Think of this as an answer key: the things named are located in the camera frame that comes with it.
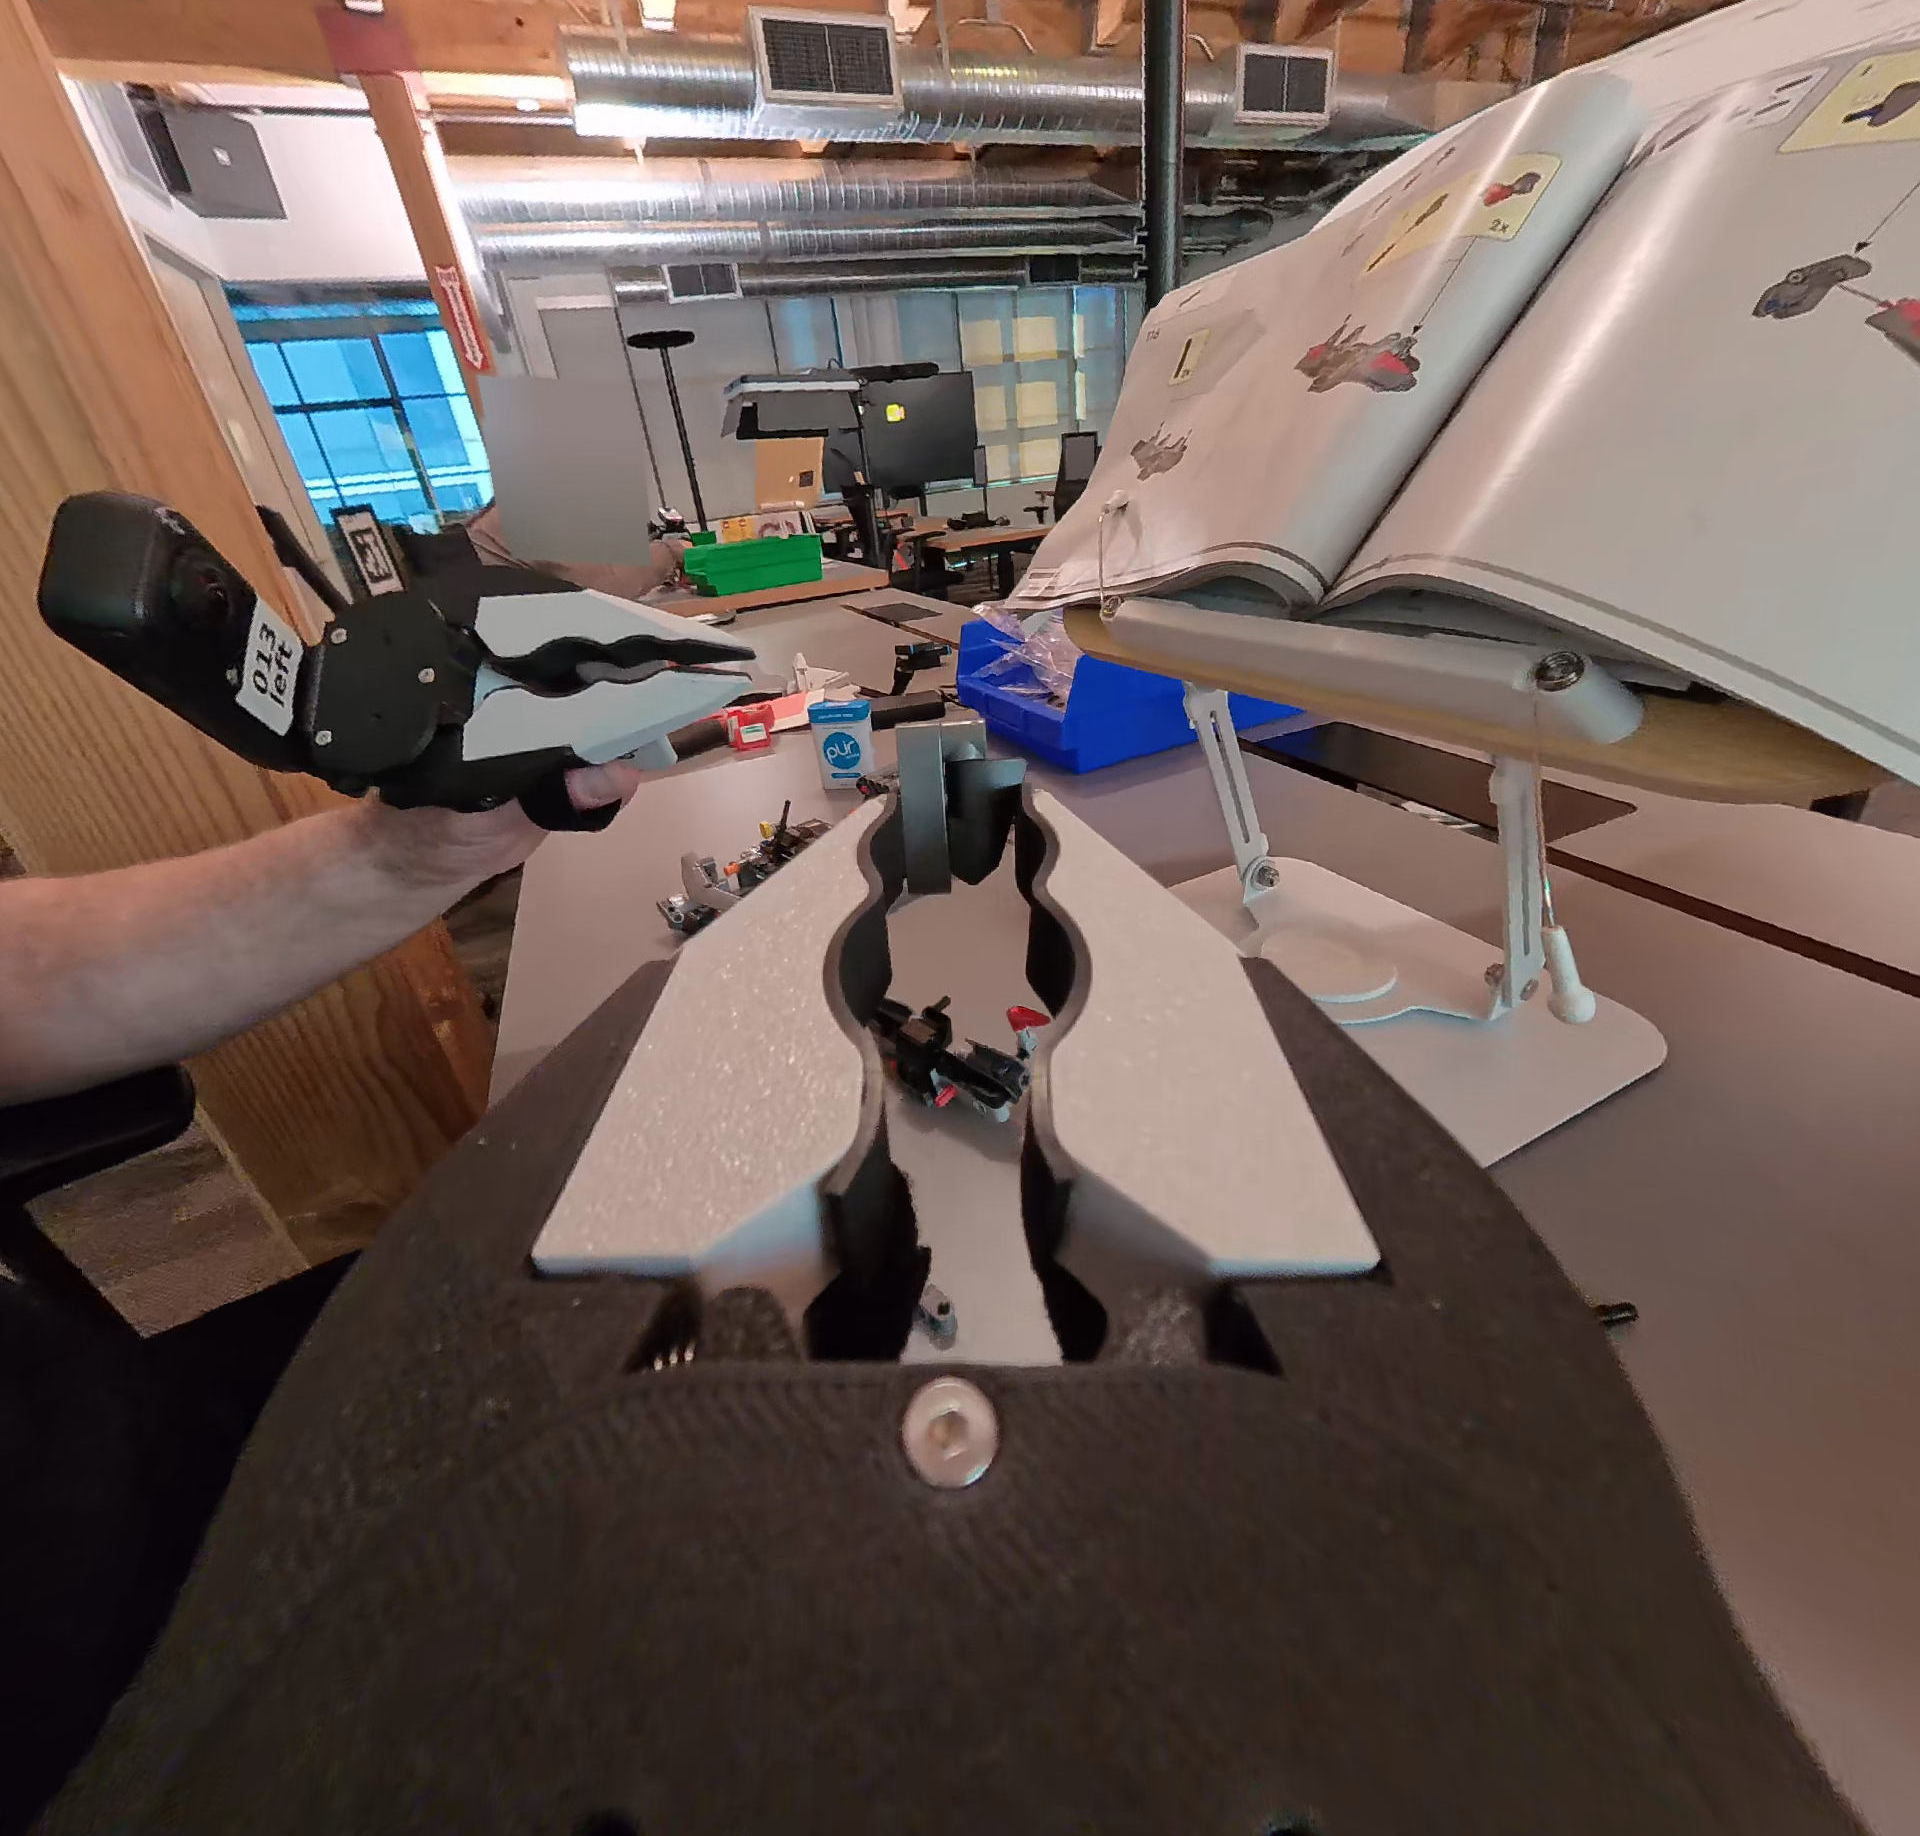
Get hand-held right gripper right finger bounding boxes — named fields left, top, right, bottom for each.
left=1018, top=782, right=1385, bottom=1365

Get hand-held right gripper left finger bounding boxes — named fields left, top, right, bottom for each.
left=529, top=792, right=923, bottom=1365

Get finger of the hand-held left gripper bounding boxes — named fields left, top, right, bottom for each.
left=456, top=661, right=755, bottom=775
left=474, top=583, right=759, bottom=701

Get small black lego assembly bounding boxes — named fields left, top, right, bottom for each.
left=871, top=995, right=1044, bottom=1119

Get dark grey lego panel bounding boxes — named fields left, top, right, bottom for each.
left=896, top=718, right=1031, bottom=896

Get person's left forearm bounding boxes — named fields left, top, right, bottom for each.
left=0, top=815, right=438, bottom=1110

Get multicoloured lego chassis model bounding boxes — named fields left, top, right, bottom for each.
left=656, top=802, right=834, bottom=938

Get scattered loose lego pieces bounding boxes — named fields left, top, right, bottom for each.
left=907, top=1287, right=1638, bottom=1342

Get lego instruction book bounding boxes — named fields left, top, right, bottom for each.
left=1008, top=0, right=1920, bottom=788

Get person's left hand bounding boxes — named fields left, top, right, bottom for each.
left=379, top=763, right=646, bottom=880

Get stack of green bins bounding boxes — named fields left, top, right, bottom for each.
left=681, top=532, right=827, bottom=593

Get wooden top desk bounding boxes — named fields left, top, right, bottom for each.
left=661, top=556, right=894, bottom=624

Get wooden column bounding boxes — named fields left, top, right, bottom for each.
left=0, top=0, right=498, bottom=1269

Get window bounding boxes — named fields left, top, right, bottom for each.
left=224, top=291, right=498, bottom=533

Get black floor lamp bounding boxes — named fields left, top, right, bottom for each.
left=628, top=327, right=708, bottom=533

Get black silver softbox light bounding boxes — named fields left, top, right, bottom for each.
left=719, top=367, right=872, bottom=444

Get white book stand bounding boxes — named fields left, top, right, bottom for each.
left=1064, top=597, right=1883, bottom=1169

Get black monitor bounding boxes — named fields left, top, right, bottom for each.
left=854, top=371, right=979, bottom=495

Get blue storage bin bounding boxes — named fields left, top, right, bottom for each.
left=956, top=617, right=1308, bottom=775

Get clear plastic bags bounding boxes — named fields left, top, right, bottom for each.
left=974, top=602, right=1113, bottom=713

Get black office chair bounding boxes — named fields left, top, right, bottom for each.
left=0, top=1063, right=199, bottom=1274

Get white air vent grille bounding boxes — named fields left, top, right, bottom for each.
left=746, top=7, right=905, bottom=110
left=1231, top=42, right=1339, bottom=129

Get black steel column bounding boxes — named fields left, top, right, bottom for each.
left=1139, top=0, right=1189, bottom=308

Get red wall sign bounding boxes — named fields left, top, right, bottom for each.
left=433, top=261, right=498, bottom=375

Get silver ventilation duct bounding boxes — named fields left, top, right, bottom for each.
left=451, top=157, right=1149, bottom=270
left=562, top=22, right=1427, bottom=143

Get black wall speaker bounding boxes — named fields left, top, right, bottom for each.
left=156, top=102, right=287, bottom=218

